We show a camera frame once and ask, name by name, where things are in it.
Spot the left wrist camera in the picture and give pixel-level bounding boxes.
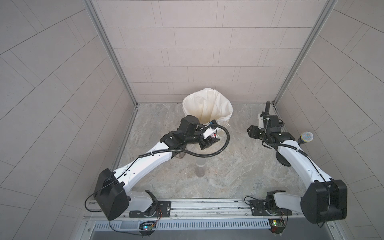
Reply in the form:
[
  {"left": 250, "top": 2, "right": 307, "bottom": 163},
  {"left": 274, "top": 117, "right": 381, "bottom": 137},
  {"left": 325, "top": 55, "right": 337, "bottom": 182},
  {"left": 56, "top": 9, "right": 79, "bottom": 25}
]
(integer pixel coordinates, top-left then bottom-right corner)
[{"left": 203, "top": 128, "right": 217, "bottom": 139}]

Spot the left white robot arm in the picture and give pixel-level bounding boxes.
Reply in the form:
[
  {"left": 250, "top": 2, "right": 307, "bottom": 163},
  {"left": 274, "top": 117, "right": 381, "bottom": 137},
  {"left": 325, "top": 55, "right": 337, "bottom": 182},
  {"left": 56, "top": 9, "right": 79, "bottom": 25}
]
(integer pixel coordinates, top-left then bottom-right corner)
[{"left": 92, "top": 115, "right": 230, "bottom": 221}]

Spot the round knob on stalk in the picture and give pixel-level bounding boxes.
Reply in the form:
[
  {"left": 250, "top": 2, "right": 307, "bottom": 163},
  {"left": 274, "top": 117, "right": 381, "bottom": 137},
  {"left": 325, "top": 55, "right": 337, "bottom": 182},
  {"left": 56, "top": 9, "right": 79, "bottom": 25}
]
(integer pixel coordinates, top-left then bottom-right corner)
[{"left": 298, "top": 131, "right": 314, "bottom": 146}]

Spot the black lid glass jar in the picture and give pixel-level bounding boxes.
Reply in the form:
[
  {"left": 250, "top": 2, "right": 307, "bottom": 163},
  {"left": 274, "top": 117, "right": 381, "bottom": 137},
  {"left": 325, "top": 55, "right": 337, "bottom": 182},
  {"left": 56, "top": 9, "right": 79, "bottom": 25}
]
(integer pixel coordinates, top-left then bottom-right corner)
[{"left": 174, "top": 152, "right": 186, "bottom": 159}]

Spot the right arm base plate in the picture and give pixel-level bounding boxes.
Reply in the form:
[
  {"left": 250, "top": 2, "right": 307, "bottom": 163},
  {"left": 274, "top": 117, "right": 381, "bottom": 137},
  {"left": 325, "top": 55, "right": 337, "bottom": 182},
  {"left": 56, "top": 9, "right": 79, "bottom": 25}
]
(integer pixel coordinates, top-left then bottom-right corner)
[{"left": 248, "top": 199, "right": 293, "bottom": 217}]

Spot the left black corrugated cable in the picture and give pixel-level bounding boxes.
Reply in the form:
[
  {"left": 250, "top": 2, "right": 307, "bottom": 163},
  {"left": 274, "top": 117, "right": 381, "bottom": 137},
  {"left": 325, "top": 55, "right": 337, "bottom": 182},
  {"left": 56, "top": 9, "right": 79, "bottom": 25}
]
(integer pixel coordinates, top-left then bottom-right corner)
[{"left": 137, "top": 124, "right": 231, "bottom": 159}]

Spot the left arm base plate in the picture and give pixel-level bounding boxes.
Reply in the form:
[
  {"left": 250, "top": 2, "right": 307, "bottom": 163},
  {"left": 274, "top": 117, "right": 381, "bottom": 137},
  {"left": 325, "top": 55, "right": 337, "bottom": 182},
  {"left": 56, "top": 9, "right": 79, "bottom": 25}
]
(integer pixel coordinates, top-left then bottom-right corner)
[{"left": 129, "top": 201, "right": 172, "bottom": 218}]

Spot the white trash bag liner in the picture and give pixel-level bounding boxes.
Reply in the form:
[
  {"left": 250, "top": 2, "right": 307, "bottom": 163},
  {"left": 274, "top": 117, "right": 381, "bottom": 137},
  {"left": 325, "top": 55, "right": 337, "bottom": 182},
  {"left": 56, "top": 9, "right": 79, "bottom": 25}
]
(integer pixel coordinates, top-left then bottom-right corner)
[{"left": 182, "top": 88, "right": 234, "bottom": 124}]

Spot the left circuit board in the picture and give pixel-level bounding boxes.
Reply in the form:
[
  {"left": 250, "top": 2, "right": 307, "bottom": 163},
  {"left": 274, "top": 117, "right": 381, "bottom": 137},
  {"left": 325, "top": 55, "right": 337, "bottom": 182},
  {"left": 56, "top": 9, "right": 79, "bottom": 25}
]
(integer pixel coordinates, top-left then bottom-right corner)
[{"left": 139, "top": 221, "right": 157, "bottom": 231}]

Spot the aluminium mounting rail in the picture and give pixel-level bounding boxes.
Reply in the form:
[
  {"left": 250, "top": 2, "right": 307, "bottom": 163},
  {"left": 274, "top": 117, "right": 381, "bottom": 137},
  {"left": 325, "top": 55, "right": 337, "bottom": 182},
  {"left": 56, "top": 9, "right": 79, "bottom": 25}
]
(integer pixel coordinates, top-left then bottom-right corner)
[{"left": 82, "top": 196, "right": 335, "bottom": 221}]

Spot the black corrugated cable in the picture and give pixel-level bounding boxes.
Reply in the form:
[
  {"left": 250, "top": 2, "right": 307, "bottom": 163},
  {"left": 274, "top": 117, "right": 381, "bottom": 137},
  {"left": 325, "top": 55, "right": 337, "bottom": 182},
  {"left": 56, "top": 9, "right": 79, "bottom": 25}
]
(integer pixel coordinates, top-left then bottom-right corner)
[
  {"left": 262, "top": 100, "right": 310, "bottom": 157},
  {"left": 137, "top": 124, "right": 231, "bottom": 159}
]

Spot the right black corrugated cable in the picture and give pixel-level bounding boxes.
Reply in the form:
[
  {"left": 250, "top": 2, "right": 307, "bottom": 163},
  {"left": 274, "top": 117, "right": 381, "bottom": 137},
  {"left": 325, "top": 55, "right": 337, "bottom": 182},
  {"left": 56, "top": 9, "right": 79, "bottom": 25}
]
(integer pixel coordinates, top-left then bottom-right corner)
[{"left": 262, "top": 100, "right": 310, "bottom": 157}]

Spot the circuit board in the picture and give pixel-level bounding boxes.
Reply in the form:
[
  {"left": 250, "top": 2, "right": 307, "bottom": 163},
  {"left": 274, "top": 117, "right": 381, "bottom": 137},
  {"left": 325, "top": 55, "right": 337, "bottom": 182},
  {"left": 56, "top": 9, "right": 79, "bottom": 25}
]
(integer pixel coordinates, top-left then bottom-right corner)
[
  {"left": 269, "top": 219, "right": 286, "bottom": 234},
  {"left": 139, "top": 221, "right": 157, "bottom": 231}
]

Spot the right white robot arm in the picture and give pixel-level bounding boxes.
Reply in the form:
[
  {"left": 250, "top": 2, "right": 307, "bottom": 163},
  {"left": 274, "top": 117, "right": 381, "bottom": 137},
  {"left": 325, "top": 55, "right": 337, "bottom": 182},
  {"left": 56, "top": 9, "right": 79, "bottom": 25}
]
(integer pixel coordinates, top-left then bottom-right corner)
[{"left": 247, "top": 111, "right": 348, "bottom": 224}]

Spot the right circuit board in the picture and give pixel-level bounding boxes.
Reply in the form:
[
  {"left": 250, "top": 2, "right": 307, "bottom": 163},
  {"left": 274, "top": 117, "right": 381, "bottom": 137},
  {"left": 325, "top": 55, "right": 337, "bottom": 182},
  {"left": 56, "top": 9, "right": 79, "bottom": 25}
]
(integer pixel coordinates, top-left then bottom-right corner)
[{"left": 269, "top": 219, "right": 286, "bottom": 234}]

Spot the small frosted lid jar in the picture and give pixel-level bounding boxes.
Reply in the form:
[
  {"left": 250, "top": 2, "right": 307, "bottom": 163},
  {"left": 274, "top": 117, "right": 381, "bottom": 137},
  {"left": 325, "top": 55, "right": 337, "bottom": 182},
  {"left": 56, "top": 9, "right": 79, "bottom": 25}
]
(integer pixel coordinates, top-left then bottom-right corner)
[{"left": 195, "top": 158, "right": 207, "bottom": 178}]

